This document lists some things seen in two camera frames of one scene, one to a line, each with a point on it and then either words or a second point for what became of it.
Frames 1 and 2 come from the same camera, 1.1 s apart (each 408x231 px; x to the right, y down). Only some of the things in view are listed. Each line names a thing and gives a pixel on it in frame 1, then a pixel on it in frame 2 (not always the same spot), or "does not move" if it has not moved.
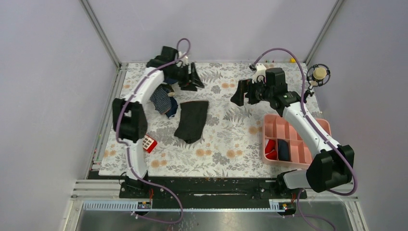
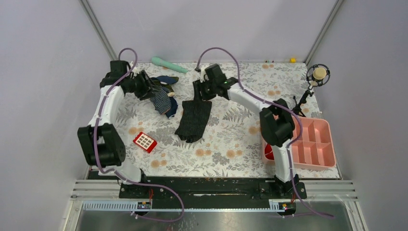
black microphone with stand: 318,75 does not move
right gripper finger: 238,97 -> 197,96
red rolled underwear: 271,148 does not move
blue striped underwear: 163,100 does not move
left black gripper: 185,84 -> 147,83
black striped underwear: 193,115 does not move
